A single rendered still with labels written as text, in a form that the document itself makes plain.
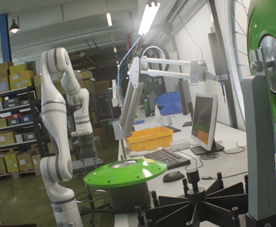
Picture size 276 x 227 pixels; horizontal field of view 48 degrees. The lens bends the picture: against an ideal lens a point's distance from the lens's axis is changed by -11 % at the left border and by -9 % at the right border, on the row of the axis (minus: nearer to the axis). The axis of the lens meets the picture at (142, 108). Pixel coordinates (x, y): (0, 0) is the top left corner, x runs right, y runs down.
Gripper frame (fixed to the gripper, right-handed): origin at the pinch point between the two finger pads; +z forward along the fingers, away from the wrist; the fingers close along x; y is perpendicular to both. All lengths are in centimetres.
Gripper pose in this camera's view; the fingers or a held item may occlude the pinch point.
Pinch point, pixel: (91, 171)
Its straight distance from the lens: 156.5
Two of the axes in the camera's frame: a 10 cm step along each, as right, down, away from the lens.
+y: 1.0, -0.8, 9.9
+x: -9.8, 1.7, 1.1
